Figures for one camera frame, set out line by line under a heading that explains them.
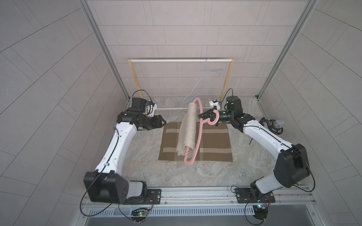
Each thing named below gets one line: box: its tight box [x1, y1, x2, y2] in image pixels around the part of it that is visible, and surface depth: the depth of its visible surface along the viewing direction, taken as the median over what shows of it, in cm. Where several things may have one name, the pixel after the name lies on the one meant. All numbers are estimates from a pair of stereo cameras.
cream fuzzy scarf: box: [175, 102, 198, 159], surface depth 80 cm
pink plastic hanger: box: [183, 97, 220, 166], surface depth 69 cm
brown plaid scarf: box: [157, 121, 233, 162], surface depth 90 cm
